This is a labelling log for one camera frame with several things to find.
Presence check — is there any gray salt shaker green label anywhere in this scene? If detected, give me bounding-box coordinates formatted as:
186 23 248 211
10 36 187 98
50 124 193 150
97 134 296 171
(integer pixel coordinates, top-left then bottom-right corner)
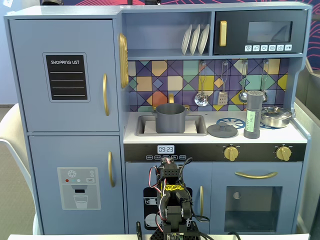
243 90 264 140

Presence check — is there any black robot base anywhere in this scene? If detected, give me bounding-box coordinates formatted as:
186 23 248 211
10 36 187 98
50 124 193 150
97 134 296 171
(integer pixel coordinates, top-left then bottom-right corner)
149 219 201 240

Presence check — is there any gray plastic pot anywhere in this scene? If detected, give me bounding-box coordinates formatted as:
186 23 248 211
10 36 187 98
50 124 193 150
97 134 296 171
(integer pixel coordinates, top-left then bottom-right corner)
151 103 191 134

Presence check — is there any gold toy faucet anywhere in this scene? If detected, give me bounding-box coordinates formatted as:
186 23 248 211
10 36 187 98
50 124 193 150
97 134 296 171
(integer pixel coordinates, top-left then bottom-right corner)
151 93 191 116

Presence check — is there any gray toy sink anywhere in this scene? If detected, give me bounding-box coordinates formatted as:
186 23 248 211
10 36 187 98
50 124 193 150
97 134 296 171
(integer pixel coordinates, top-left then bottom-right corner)
134 114 209 137

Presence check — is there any metal skimmer spoon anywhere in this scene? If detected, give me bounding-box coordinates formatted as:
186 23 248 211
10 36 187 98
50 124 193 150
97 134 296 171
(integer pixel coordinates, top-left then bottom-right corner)
194 61 210 107

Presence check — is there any black control panel with clock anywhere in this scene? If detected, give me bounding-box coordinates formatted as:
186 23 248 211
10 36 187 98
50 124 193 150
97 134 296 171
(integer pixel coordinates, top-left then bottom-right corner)
124 143 307 162

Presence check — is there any gray pot lid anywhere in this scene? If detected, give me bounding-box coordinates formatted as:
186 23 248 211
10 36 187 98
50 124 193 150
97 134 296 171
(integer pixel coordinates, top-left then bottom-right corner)
206 121 238 138

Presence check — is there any blue dishwasher door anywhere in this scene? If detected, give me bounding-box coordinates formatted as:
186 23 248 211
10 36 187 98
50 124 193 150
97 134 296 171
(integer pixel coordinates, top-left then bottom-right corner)
124 161 213 235

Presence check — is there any metal slotted spatula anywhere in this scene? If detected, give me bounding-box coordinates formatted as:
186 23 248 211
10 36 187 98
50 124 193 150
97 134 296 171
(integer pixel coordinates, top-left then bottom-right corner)
216 61 229 106

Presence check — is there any gold toy phone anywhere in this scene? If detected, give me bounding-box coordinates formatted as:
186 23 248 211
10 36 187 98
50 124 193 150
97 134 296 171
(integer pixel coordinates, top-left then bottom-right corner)
117 32 130 89

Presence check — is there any gold stove knob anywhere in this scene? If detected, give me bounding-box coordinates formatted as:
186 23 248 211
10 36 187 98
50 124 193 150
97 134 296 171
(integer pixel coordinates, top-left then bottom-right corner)
223 146 239 162
275 146 292 162

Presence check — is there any white toy plate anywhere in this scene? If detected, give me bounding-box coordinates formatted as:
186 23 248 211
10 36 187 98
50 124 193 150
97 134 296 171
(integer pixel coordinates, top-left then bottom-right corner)
189 23 201 56
197 23 211 56
181 24 193 56

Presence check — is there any blue oven door with window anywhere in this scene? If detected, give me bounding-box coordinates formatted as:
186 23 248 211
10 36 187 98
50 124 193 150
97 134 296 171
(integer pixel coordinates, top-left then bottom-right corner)
211 161 303 233

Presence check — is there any metal ladle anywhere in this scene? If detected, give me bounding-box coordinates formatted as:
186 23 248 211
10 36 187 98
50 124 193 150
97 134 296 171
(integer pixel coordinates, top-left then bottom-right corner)
238 59 249 103

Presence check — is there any blue wooden toy kitchen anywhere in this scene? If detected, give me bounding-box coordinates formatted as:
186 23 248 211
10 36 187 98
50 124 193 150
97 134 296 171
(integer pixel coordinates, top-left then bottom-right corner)
3 2 313 236

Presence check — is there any black shopping list board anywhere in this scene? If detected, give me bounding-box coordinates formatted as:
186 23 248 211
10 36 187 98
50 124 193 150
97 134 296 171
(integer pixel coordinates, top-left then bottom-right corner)
42 51 91 103

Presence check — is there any gray water dispenser sticker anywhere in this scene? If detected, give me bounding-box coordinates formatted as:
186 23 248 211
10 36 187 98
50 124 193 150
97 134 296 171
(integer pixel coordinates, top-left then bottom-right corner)
56 166 102 211

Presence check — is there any metal hanging spoon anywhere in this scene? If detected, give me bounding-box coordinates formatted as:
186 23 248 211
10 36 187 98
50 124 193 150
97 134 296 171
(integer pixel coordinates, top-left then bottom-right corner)
259 59 270 103

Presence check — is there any steel pot with lid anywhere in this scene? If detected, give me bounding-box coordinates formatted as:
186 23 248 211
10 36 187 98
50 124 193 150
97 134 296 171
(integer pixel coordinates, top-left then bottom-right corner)
259 106 296 129

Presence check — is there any blue fridge door with dispenser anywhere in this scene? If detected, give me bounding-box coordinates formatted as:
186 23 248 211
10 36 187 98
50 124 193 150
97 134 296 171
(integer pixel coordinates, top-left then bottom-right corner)
28 135 126 235

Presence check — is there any black toy microwave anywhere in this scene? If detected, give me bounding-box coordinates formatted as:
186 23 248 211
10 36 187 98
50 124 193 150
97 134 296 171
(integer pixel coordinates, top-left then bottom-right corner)
213 9 308 56

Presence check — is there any tall blue fridge door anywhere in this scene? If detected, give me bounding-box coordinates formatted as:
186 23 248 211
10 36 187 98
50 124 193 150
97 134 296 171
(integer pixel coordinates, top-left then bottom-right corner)
8 19 120 133

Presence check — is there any white chair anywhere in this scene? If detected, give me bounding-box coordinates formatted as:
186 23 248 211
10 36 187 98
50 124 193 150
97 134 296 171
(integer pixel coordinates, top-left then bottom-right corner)
0 103 38 235

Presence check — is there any long gold fridge handle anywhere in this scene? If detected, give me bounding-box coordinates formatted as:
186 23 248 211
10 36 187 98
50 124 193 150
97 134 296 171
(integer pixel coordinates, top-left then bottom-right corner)
102 73 111 117

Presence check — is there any short gold fridge handle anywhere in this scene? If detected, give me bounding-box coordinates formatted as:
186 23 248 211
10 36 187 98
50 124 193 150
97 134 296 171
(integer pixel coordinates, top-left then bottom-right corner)
107 150 116 188

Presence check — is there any gold dishwasher handle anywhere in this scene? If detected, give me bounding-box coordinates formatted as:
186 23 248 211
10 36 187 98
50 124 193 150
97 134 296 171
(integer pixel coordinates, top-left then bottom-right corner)
199 185 205 217

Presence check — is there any gold microwave handle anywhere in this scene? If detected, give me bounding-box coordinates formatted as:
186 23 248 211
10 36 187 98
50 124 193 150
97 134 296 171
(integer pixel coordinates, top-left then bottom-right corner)
219 20 228 48

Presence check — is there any gold oven handle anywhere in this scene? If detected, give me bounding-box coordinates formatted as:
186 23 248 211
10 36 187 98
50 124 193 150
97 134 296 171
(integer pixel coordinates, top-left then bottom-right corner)
234 171 278 180

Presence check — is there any thick black cable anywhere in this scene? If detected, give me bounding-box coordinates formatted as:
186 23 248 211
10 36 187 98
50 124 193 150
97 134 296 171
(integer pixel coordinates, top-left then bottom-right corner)
224 230 241 240

